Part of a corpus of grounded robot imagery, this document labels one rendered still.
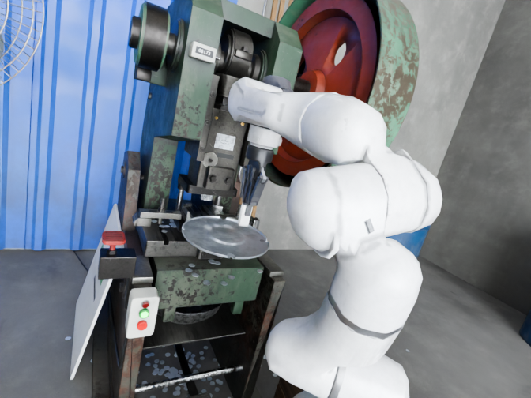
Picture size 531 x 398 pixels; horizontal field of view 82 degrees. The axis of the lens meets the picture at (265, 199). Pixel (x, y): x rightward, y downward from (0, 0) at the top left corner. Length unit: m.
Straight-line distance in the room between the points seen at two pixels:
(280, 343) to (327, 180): 0.32
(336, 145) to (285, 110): 0.14
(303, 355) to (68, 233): 2.10
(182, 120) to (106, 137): 1.29
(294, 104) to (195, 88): 0.53
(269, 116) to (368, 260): 0.30
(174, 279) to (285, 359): 0.59
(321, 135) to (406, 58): 0.71
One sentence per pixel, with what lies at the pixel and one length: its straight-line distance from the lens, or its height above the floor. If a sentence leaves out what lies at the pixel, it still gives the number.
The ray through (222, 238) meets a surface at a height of 0.79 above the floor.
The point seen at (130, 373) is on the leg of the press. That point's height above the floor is 0.31.
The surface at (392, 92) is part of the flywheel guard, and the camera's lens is 1.07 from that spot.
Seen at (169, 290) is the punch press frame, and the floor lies 0.57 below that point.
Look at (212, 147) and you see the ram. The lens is 1.11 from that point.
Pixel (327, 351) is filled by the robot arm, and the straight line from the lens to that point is 0.52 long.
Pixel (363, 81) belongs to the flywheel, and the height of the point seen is 1.36.
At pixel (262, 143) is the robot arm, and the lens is 0.82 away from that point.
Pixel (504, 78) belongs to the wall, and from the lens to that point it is 4.31.
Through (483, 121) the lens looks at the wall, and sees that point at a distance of 4.25.
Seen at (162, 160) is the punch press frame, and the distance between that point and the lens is 1.34.
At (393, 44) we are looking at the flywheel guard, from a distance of 1.09.
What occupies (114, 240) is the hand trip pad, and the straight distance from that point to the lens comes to 0.96.
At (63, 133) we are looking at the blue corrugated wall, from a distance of 2.27.
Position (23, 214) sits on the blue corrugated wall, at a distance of 2.44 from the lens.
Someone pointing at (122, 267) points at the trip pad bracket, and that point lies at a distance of 1.00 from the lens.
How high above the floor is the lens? 1.18
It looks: 14 degrees down
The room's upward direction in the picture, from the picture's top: 14 degrees clockwise
